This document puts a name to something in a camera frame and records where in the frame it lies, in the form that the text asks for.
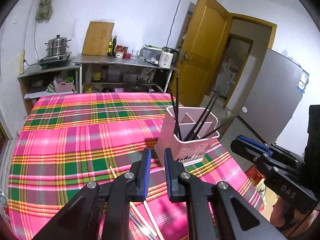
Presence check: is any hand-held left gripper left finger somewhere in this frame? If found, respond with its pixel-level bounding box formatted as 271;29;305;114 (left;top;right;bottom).
32;149;152;240

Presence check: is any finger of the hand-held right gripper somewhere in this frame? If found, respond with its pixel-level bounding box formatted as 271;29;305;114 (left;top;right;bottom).
236;135;273;156
230;139;269;166

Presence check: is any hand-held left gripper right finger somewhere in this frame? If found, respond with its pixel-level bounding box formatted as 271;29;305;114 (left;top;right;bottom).
164;148;288;240

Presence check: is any pink plastic utensil holder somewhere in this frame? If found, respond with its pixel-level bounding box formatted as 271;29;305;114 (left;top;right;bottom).
154;106;220;166

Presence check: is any wooden chopstick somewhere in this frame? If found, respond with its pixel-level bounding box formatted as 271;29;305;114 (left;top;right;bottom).
143;201;165;240
109;165;158;237

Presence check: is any person's right forearm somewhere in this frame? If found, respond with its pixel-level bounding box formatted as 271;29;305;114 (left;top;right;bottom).
270;196;309;228

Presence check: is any grey refrigerator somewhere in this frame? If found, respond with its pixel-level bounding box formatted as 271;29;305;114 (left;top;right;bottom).
220;49;309;155

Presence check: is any pink green plaid tablecloth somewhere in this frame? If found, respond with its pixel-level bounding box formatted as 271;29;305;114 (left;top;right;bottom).
7;92;264;240

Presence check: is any yellow wooden door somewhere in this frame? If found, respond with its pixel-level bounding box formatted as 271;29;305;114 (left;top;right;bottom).
175;0;230;107

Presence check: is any tall steel counter shelf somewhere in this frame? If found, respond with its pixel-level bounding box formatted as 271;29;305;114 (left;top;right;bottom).
72;54;180;94

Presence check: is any white electric kettle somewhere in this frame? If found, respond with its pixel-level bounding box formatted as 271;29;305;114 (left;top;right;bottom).
159;47;179;68

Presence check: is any clear plastic storage box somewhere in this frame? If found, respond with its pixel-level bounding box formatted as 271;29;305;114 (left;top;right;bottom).
139;45;163;63

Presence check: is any pink storage basket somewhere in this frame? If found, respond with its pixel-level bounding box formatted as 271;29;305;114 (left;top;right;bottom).
53;78;76;94

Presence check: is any wooden cutting board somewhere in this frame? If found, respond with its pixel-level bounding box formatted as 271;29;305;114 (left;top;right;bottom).
82;21;115;56

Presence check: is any induction cooktop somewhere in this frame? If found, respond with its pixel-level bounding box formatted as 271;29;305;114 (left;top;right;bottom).
32;52;73;69

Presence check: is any steel steamer pot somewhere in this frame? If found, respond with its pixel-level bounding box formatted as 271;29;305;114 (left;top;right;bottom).
44;35;72;57

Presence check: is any beige power strip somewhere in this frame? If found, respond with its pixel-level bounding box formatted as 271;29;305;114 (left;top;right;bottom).
19;50;26;75

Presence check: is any green knotted curtain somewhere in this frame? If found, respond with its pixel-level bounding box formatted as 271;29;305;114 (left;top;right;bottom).
35;0;60;20

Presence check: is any grey wall cable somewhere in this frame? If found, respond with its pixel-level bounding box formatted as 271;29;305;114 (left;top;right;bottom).
166;0;187;48

